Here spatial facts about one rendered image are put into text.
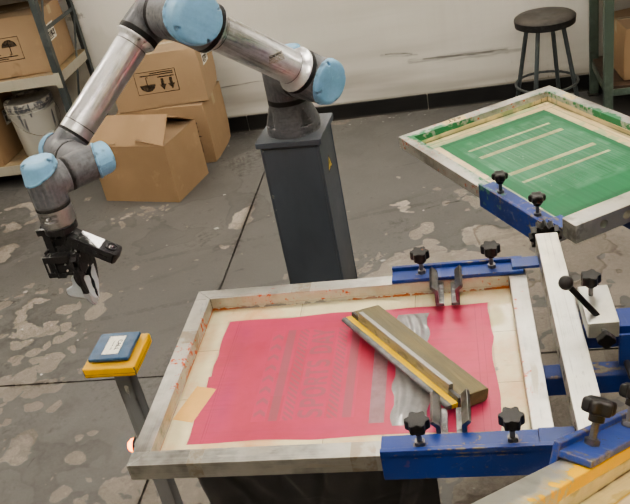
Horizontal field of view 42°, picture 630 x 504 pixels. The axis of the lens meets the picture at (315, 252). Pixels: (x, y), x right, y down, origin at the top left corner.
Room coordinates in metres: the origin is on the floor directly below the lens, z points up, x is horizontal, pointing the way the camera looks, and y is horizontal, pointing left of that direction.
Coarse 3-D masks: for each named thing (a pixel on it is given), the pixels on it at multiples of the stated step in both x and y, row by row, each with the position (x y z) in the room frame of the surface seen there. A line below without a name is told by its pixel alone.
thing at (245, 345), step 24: (408, 312) 1.54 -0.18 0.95; (432, 312) 1.52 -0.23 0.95; (456, 312) 1.50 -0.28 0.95; (480, 312) 1.48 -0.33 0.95; (240, 336) 1.57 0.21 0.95; (264, 336) 1.55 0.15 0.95; (432, 336) 1.43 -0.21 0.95; (456, 336) 1.41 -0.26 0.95; (480, 336) 1.40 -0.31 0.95; (216, 360) 1.50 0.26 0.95; (240, 360) 1.48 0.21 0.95; (264, 360) 1.46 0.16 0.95; (360, 360) 1.40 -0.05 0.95; (384, 360) 1.38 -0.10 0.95; (456, 360) 1.33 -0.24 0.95
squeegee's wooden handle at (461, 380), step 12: (372, 312) 1.51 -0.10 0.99; (384, 312) 1.51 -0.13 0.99; (384, 324) 1.46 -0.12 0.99; (396, 324) 1.45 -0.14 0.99; (396, 336) 1.40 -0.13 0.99; (408, 336) 1.40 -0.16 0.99; (420, 348) 1.35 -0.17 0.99; (432, 348) 1.35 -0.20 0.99; (432, 360) 1.30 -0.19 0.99; (444, 360) 1.30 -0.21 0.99; (444, 372) 1.26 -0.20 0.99; (456, 372) 1.26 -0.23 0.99; (456, 384) 1.22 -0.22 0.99; (468, 384) 1.21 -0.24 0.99; (480, 384) 1.21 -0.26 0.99; (456, 396) 1.18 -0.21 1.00; (480, 396) 1.19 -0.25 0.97
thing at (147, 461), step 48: (240, 288) 1.72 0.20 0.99; (288, 288) 1.68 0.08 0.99; (336, 288) 1.64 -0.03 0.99; (384, 288) 1.61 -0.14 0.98; (480, 288) 1.56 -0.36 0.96; (528, 288) 1.49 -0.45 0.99; (192, 336) 1.56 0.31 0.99; (528, 336) 1.32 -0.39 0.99; (528, 384) 1.18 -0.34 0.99; (144, 432) 1.26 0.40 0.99
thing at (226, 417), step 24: (480, 360) 1.32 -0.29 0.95; (216, 384) 1.41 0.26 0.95; (240, 384) 1.40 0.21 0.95; (360, 384) 1.32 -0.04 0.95; (384, 384) 1.30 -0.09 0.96; (216, 408) 1.34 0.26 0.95; (240, 408) 1.32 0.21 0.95; (360, 408) 1.25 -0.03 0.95; (384, 408) 1.23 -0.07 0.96; (480, 408) 1.18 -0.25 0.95; (192, 432) 1.28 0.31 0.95; (216, 432) 1.26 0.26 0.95; (240, 432) 1.25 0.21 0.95; (264, 432) 1.23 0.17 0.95; (288, 432) 1.22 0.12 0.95; (312, 432) 1.21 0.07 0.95; (336, 432) 1.19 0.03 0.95; (360, 432) 1.18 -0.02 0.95; (384, 432) 1.17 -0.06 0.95; (408, 432) 1.16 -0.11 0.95; (432, 432) 1.14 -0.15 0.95
